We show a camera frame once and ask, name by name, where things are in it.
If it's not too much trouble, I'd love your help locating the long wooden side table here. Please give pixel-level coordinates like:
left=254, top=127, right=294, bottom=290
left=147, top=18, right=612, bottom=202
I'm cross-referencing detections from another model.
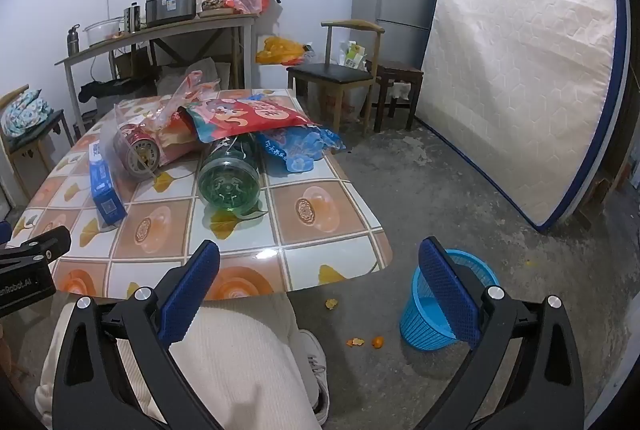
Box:
left=54, top=12, right=257, bottom=131

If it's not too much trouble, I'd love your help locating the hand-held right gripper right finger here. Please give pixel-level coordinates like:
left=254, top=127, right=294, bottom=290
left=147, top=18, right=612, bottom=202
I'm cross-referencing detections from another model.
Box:
left=415, top=236, right=586, bottom=430

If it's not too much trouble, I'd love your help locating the clear plastic bag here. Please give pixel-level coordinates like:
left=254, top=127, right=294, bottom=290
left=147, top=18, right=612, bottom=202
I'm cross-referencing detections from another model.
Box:
left=100, top=70, right=221, bottom=181

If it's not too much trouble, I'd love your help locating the blue plastic wrapper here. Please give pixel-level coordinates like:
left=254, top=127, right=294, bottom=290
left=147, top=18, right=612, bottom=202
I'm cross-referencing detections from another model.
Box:
left=257, top=126, right=347, bottom=173

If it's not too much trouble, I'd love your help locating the light wooden chair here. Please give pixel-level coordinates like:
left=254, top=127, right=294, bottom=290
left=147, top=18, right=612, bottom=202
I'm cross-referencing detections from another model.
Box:
left=0, top=84, right=76, bottom=206

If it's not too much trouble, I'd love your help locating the clear glass bowl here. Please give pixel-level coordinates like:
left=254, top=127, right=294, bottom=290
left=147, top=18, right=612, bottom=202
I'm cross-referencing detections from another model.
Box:
left=82, top=16, right=125, bottom=48

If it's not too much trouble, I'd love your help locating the steel canister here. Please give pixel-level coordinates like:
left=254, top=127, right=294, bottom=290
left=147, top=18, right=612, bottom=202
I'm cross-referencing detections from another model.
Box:
left=123, top=2, right=146, bottom=33

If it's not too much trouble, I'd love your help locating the person's white shoe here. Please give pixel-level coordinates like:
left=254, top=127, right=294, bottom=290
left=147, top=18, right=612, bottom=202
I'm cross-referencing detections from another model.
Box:
left=297, top=329, right=330, bottom=426

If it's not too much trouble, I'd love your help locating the blue cardboard box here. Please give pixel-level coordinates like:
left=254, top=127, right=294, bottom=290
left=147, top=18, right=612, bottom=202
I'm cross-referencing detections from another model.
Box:
left=89, top=142, right=128, bottom=231

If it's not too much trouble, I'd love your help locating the brown cardboard box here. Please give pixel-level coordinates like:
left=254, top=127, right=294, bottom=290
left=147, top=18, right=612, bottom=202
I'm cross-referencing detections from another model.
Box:
left=114, top=47, right=151, bottom=78

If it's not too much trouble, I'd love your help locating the wooden chair black seat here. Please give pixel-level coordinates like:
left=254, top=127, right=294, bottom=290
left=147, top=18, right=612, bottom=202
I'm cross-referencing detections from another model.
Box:
left=286, top=20, right=386, bottom=133

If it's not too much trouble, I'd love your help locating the white mattress blue edge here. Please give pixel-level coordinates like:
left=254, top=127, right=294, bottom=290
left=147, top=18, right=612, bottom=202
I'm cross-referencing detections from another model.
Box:
left=416, top=0, right=631, bottom=233

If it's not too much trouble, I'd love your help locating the blue plastic wastebasket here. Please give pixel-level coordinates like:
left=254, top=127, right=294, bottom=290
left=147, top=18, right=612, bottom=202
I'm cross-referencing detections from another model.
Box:
left=399, top=249, right=501, bottom=351

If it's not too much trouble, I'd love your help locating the yellow plastic bag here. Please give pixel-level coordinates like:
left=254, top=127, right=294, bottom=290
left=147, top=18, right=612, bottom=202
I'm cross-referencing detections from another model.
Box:
left=255, top=36, right=307, bottom=66

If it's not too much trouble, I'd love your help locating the green white carton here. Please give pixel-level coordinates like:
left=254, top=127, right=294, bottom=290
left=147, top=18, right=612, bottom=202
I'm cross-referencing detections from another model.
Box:
left=342, top=39, right=368, bottom=70

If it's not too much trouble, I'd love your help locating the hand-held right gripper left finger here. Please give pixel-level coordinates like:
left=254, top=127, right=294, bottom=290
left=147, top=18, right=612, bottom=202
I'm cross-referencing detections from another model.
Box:
left=51, top=240, right=226, bottom=430

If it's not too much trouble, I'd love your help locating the grey rice cooker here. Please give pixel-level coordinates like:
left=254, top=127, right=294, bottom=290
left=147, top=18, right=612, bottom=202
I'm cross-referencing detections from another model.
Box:
left=145, top=0, right=198, bottom=28

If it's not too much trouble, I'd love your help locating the white sack red print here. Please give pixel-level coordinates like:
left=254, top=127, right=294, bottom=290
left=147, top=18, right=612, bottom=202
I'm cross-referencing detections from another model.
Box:
left=320, top=85, right=368, bottom=121

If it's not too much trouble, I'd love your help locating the green plastic bottle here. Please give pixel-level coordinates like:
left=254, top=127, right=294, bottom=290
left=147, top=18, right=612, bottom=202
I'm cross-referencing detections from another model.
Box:
left=196, top=135, right=263, bottom=214

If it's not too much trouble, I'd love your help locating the floral cushion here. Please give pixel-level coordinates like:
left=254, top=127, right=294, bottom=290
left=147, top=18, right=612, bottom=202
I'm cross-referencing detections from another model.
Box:
left=0, top=89, right=55, bottom=142

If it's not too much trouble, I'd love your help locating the tiled pattern table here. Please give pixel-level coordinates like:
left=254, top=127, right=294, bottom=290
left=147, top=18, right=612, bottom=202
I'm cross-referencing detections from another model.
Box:
left=9, top=88, right=393, bottom=302

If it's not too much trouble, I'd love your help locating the plain white sack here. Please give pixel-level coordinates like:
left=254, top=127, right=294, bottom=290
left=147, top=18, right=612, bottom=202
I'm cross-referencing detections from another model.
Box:
left=157, top=57, right=231, bottom=98

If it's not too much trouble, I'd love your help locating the black bag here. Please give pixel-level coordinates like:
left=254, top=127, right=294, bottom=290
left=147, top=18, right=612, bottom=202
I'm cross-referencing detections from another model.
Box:
left=78, top=79, right=158, bottom=103

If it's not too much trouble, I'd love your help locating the red snack bag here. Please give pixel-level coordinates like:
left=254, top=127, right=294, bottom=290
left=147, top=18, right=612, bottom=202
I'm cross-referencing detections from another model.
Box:
left=177, top=94, right=321, bottom=143

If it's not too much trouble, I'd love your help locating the dark wooden stool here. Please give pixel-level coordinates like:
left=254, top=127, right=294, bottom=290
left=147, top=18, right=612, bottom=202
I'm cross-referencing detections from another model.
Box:
left=370, top=60, right=425, bottom=133

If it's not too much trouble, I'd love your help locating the red drink can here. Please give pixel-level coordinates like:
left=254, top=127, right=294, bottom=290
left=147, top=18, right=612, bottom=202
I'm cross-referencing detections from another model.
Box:
left=112, top=124, right=161, bottom=181

